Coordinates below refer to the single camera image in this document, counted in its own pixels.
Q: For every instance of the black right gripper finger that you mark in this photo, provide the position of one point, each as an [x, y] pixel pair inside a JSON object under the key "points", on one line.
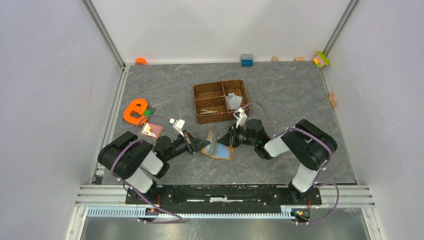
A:
{"points": [[226, 141], [231, 133]]}

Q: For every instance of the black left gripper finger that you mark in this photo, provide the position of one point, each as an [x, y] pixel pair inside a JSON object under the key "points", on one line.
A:
{"points": [[197, 141], [200, 145]]}

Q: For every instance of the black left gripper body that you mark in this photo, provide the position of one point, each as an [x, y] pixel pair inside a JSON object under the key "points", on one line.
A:
{"points": [[187, 141]]}

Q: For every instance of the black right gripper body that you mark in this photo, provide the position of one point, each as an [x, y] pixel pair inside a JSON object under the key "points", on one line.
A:
{"points": [[241, 138]]}

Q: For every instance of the blue cards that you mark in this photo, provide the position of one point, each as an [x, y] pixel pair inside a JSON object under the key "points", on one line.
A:
{"points": [[218, 148]]}

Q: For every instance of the yellow leather card holder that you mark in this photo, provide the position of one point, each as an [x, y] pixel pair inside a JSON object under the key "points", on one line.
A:
{"points": [[217, 149]]}

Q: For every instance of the grey card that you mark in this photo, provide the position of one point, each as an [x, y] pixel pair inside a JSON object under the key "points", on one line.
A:
{"points": [[237, 105]]}

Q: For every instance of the white card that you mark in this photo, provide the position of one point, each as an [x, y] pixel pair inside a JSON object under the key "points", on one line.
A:
{"points": [[231, 98]]}

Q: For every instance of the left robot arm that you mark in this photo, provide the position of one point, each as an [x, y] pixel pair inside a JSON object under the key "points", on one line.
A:
{"points": [[134, 160]]}

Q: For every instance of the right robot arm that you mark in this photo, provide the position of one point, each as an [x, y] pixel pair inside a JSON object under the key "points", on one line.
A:
{"points": [[309, 144]]}

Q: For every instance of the pink card on table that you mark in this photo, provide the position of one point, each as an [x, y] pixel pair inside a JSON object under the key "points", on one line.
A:
{"points": [[151, 130]]}

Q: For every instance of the tan sticks in basket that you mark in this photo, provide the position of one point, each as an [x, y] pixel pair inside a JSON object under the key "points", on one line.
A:
{"points": [[208, 112]]}

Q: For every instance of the brown woven basket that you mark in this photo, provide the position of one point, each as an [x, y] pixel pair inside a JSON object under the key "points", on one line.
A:
{"points": [[212, 96]]}

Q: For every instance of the green toy brick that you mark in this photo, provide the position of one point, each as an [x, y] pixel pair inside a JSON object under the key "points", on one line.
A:
{"points": [[148, 112]]}

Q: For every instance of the orange letter shaped block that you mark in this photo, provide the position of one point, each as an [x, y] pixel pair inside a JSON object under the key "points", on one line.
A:
{"points": [[134, 112]]}

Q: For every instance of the blue grey toy bricks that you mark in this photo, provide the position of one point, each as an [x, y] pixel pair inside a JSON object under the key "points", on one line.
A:
{"points": [[246, 59]]}

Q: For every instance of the small tan wooden block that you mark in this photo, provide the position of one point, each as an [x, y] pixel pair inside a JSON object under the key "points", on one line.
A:
{"points": [[274, 59]]}

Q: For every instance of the flat tan wooden block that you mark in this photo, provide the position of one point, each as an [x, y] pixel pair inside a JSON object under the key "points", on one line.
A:
{"points": [[299, 59]]}

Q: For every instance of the orange round cap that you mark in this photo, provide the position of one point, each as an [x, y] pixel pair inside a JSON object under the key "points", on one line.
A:
{"points": [[140, 61]]}

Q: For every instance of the curved wooden block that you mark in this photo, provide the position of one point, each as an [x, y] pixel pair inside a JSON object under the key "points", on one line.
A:
{"points": [[332, 99]]}

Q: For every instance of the green pink yellow bricks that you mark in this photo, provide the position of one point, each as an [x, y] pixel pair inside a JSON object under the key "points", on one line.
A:
{"points": [[321, 60]]}

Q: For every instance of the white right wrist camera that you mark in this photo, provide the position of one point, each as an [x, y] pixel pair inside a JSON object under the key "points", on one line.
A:
{"points": [[241, 117]]}

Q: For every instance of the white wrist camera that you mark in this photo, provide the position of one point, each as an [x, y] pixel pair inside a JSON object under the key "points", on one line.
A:
{"points": [[241, 117], [177, 124]]}

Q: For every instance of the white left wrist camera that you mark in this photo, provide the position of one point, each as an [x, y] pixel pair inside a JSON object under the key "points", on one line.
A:
{"points": [[177, 124]]}

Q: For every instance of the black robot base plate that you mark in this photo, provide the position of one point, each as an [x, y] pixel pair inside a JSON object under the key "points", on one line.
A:
{"points": [[230, 198]]}

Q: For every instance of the aluminium frame rail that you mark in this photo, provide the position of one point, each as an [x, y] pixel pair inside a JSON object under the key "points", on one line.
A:
{"points": [[95, 16]]}

